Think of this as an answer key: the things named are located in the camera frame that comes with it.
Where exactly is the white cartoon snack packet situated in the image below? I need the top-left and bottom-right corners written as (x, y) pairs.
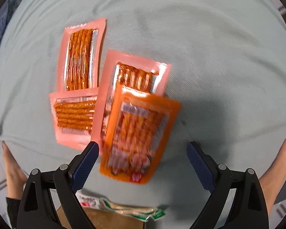
top-left (76, 191), bottom-right (101, 210)

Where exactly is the brown cardboard box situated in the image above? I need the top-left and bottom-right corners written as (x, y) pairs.
top-left (57, 207), bottom-right (146, 229)

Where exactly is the person's left foot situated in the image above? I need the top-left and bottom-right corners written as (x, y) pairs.
top-left (2, 142), bottom-right (27, 200)

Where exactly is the person's foot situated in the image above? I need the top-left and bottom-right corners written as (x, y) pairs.
top-left (2, 142), bottom-right (27, 200)
top-left (259, 139), bottom-right (286, 215)

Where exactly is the pink spicy strip packet left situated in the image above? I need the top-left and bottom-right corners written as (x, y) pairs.
top-left (49, 87), bottom-right (99, 151)

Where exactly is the person's right foot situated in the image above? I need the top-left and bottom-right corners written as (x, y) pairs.
top-left (259, 139), bottom-right (286, 215)

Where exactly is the green chicken foot packet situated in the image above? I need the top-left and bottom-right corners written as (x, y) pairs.
top-left (99, 198), bottom-right (165, 222)

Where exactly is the orange spicy strip packet under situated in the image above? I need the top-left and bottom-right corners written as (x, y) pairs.
top-left (99, 84), bottom-right (181, 185)

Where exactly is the pink spicy strip packet right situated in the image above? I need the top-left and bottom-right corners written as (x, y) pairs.
top-left (91, 50), bottom-right (171, 151)

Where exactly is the pink spicy strip packet upright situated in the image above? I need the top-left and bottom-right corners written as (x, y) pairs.
top-left (56, 18), bottom-right (106, 92)

